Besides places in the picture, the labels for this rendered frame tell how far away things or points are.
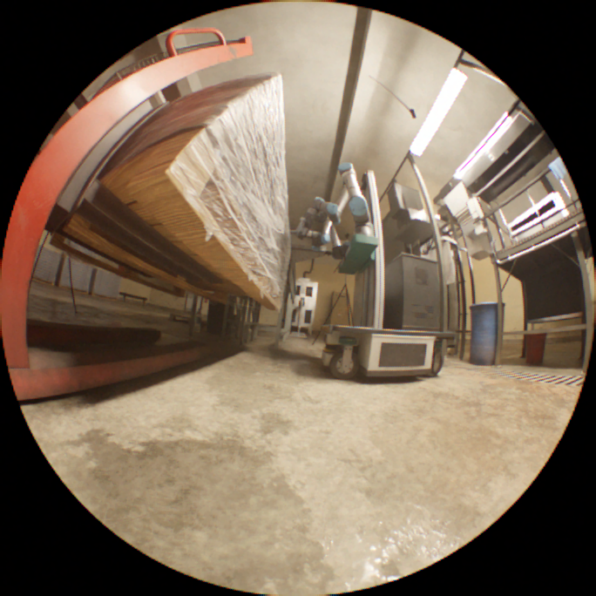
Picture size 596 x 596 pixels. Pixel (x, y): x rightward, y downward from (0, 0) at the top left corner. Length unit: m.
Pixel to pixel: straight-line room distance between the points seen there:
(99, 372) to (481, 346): 2.47
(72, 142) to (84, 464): 0.63
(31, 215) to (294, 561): 0.70
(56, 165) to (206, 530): 0.70
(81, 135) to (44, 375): 0.54
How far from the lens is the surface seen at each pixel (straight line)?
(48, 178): 0.56
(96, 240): 0.74
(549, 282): 3.28
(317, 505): 0.36
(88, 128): 0.63
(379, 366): 1.03
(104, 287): 8.48
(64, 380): 0.60
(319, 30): 4.53
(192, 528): 0.33
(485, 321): 2.07
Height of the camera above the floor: 0.30
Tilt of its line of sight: 9 degrees up
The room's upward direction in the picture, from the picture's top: 7 degrees clockwise
